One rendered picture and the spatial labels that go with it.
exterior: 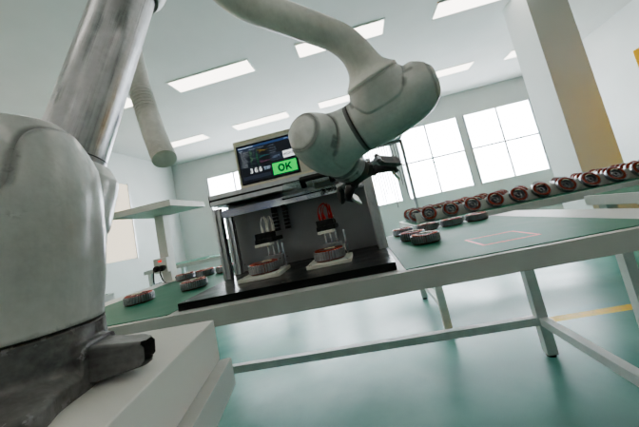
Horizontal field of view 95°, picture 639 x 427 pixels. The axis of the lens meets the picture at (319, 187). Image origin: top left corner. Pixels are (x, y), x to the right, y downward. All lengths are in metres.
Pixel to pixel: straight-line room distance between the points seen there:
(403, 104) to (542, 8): 4.59
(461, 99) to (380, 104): 7.80
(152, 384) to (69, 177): 0.21
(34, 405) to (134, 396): 0.06
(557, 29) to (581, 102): 0.95
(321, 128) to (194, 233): 8.26
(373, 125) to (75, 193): 0.43
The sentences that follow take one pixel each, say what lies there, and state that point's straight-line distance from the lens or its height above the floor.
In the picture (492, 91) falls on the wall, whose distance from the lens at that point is 8.60.
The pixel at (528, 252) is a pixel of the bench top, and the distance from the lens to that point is 0.87.
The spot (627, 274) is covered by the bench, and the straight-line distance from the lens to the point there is 2.18.
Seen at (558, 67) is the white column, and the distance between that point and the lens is 4.81.
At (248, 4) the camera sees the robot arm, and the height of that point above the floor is 1.31.
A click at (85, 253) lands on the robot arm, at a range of 0.38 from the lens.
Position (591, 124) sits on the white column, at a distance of 4.76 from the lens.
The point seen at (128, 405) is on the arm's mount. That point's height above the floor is 0.81.
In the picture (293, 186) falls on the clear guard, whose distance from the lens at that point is 0.94.
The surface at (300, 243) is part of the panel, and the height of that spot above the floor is 0.84.
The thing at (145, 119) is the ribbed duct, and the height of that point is 1.90.
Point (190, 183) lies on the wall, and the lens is 8.81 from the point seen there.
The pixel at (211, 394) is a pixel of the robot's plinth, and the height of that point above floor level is 0.75.
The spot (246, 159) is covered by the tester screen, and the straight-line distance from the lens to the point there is 1.28.
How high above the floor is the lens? 0.92
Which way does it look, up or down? 7 degrees up
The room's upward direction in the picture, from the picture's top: 12 degrees counter-clockwise
